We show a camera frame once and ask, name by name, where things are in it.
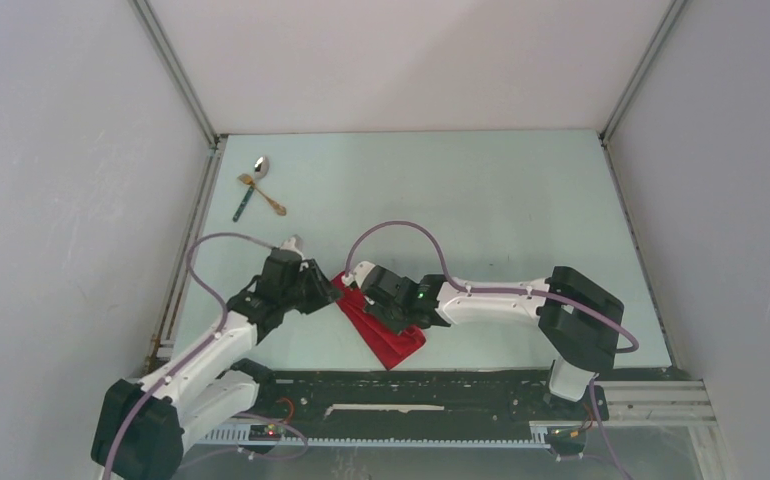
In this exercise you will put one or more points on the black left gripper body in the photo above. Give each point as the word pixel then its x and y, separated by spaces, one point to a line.
pixel 289 296

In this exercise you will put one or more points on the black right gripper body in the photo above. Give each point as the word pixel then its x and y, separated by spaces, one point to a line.
pixel 392 317

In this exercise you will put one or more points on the red satin napkin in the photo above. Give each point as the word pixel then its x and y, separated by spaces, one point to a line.
pixel 391 349

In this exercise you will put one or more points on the gold fork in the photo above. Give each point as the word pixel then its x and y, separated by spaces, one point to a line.
pixel 277 207

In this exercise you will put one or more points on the silver spoon teal handle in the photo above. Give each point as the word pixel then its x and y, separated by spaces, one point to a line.
pixel 260 170

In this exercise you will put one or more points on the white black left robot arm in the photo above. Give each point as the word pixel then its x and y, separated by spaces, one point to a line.
pixel 146 427

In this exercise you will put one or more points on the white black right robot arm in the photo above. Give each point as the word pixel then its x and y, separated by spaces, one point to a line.
pixel 581 320

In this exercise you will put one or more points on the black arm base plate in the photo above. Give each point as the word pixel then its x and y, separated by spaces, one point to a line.
pixel 425 426

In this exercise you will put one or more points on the white slotted cable duct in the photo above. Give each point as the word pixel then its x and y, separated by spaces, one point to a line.
pixel 247 435

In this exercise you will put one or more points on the left aluminium frame post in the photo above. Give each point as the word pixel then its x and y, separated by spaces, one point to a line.
pixel 159 39

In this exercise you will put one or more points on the aluminium frame post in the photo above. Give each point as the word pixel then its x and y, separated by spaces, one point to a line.
pixel 159 39
pixel 653 49

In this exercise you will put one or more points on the right aluminium frame post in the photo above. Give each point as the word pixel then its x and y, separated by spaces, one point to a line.
pixel 653 49

